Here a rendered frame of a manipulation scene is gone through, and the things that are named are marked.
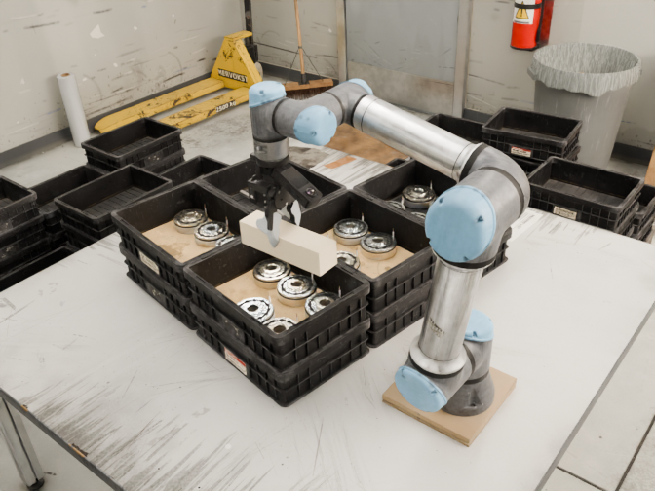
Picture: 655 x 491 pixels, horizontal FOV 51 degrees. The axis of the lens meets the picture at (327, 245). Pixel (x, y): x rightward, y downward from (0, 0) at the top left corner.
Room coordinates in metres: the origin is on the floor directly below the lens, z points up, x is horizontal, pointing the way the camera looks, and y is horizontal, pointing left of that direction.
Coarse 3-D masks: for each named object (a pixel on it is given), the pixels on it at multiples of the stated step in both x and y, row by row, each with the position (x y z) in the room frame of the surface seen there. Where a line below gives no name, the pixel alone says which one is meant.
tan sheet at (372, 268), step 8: (328, 232) 1.75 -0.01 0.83; (368, 232) 1.74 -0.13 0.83; (336, 248) 1.65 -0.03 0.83; (344, 248) 1.65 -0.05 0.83; (352, 248) 1.65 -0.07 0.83; (400, 248) 1.64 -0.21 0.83; (360, 256) 1.61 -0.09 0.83; (400, 256) 1.60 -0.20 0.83; (408, 256) 1.59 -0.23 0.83; (368, 264) 1.57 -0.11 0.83; (376, 264) 1.56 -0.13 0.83; (384, 264) 1.56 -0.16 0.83; (392, 264) 1.56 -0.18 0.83; (368, 272) 1.53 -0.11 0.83; (376, 272) 1.53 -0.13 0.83
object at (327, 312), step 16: (240, 240) 1.57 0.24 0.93; (208, 256) 1.50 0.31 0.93; (192, 272) 1.43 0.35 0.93; (352, 272) 1.39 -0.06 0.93; (208, 288) 1.35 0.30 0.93; (368, 288) 1.33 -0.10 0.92; (224, 304) 1.30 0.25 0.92; (336, 304) 1.26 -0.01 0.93; (240, 320) 1.25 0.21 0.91; (256, 320) 1.22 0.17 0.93; (304, 320) 1.21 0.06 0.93; (320, 320) 1.23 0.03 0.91; (272, 336) 1.16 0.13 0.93; (288, 336) 1.17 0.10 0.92
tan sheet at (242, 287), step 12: (240, 276) 1.54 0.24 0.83; (252, 276) 1.54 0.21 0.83; (216, 288) 1.49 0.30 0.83; (228, 288) 1.48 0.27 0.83; (240, 288) 1.48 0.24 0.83; (252, 288) 1.48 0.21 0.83; (240, 300) 1.43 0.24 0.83; (276, 300) 1.42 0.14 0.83; (276, 312) 1.37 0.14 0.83; (288, 312) 1.37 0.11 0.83; (300, 312) 1.37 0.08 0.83
